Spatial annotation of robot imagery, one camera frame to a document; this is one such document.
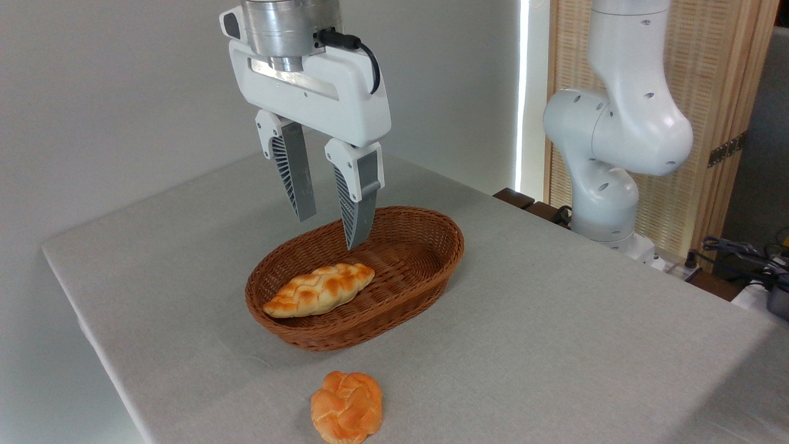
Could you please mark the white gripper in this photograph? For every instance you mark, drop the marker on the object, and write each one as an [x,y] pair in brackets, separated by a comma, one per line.
[320,86]

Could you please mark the round braided bread bun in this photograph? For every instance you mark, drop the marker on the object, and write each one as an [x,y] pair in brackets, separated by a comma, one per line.
[345,407]

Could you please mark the long braided bread loaf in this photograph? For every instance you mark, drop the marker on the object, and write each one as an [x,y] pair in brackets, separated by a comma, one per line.
[320,290]

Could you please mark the brown oval wicker basket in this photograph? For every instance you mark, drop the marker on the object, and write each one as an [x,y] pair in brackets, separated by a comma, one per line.
[407,277]

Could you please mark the dark brown wooden bench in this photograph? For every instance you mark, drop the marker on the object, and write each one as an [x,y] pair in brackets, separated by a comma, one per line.
[515,198]

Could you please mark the grey tablecloth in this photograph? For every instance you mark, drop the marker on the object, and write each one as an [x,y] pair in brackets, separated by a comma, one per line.
[555,345]

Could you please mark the black power plug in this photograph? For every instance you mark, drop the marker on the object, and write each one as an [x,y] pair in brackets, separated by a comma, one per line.
[692,260]

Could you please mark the metal hinge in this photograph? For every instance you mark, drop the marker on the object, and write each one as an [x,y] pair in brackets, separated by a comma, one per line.
[726,150]

